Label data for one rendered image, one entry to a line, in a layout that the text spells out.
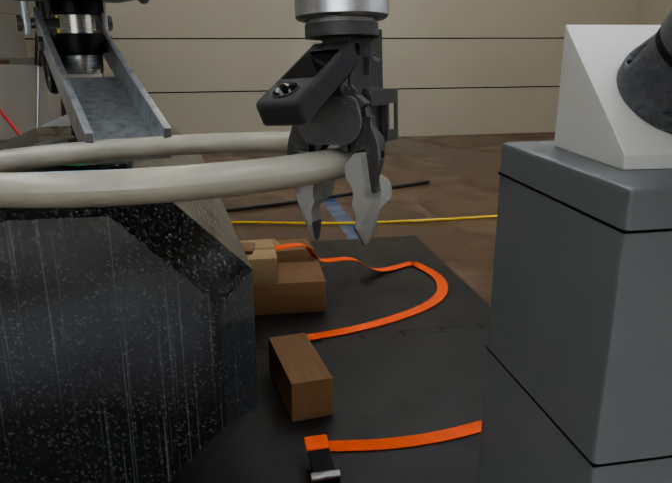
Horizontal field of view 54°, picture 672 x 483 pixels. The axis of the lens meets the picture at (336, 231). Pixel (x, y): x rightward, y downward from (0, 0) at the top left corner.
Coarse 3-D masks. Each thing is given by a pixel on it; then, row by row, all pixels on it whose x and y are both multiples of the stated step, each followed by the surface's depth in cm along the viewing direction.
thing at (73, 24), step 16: (64, 16) 123; (80, 16) 124; (64, 32) 124; (80, 32) 124; (64, 48) 124; (80, 48) 124; (96, 48) 126; (64, 64) 125; (80, 64) 125; (96, 64) 127
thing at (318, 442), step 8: (304, 440) 164; (312, 440) 164; (320, 440) 164; (312, 448) 162; (320, 448) 162; (328, 448) 162; (312, 456) 160; (320, 456) 160; (328, 456) 160; (312, 464) 158; (320, 464) 158; (328, 464) 158; (312, 472) 156; (320, 472) 155; (328, 472) 156; (336, 472) 156; (312, 480) 154; (320, 480) 155; (328, 480) 155; (336, 480) 156
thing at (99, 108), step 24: (48, 24) 141; (96, 24) 137; (48, 48) 122; (120, 72) 120; (72, 96) 102; (96, 96) 115; (120, 96) 116; (144, 96) 106; (72, 120) 102; (96, 120) 106; (120, 120) 107; (144, 120) 107
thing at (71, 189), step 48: (96, 144) 92; (144, 144) 96; (192, 144) 97; (240, 144) 96; (0, 192) 53; (48, 192) 52; (96, 192) 52; (144, 192) 53; (192, 192) 54; (240, 192) 56
